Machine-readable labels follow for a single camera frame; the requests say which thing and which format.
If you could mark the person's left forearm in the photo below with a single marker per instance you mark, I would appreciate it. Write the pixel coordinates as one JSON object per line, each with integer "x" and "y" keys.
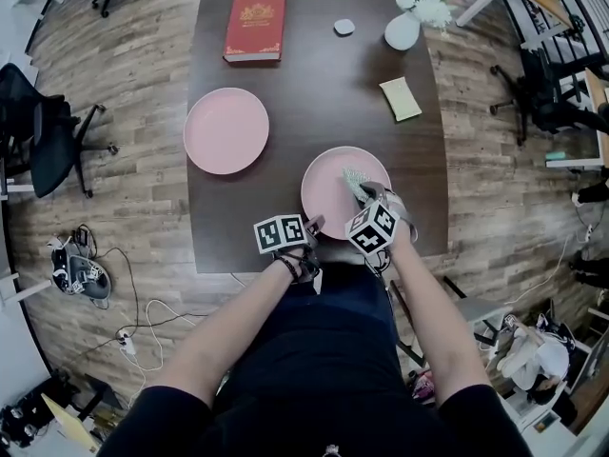
{"x": 219, "y": 341}

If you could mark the small metal buckle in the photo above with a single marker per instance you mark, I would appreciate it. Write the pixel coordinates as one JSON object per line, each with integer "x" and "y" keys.
{"x": 331, "y": 451}

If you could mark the person's black clothing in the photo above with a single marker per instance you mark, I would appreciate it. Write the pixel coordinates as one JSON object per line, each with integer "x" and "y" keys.
{"x": 323, "y": 374}

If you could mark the yellow board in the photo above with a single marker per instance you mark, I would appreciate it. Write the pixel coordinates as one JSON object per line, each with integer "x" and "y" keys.
{"x": 69, "y": 424}

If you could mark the person's right forearm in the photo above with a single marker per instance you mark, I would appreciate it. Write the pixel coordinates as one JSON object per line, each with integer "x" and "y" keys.
{"x": 438, "y": 322}

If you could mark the pink plate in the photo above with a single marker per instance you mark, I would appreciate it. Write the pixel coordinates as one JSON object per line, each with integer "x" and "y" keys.
{"x": 323, "y": 193}
{"x": 226, "y": 131}

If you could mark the grey domed backpack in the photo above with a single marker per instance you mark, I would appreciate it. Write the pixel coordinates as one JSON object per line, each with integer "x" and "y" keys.
{"x": 90, "y": 279}

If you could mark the pink bag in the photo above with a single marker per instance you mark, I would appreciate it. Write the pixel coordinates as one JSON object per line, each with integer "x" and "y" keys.
{"x": 423, "y": 386}

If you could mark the white power strip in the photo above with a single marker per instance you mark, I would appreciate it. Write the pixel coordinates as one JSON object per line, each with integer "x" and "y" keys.
{"x": 127, "y": 345}

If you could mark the small white oval case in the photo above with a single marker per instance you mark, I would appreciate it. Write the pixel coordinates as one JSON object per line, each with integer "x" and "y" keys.
{"x": 344, "y": 27}

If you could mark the green patterned sponge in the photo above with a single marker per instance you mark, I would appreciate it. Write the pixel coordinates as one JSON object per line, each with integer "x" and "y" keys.
{"x": 354, "y": 179}

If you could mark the red hardcover book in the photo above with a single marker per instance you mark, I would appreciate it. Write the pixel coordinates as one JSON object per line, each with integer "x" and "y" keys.
{"x": 254, "y": 24}

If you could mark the yellow green sponge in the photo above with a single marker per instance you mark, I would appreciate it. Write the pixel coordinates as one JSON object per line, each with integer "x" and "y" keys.
{"x": 400, "y": 99}

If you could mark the white ceramic vase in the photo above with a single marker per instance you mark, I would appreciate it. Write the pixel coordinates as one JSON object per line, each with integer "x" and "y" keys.
{"x": 402, "y": 31}

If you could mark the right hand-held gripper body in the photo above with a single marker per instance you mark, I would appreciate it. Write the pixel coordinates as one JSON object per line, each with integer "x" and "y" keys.
{"x": 371, "y": 229}

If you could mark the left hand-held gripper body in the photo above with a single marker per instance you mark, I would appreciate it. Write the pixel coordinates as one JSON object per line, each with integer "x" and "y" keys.
{"x": 278, "y": 233}

